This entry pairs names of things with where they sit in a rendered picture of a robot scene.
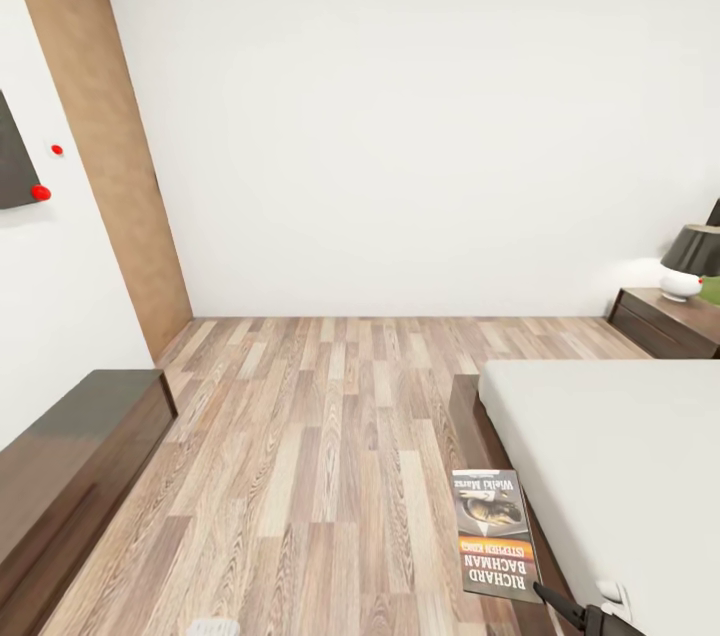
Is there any hardback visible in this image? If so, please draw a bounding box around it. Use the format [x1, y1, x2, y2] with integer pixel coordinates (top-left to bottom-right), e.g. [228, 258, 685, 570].
[453, 469, 547, 605]

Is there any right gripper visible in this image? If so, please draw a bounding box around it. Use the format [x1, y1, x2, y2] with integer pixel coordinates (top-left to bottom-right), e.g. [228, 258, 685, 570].
[533, 581, 647, 636]

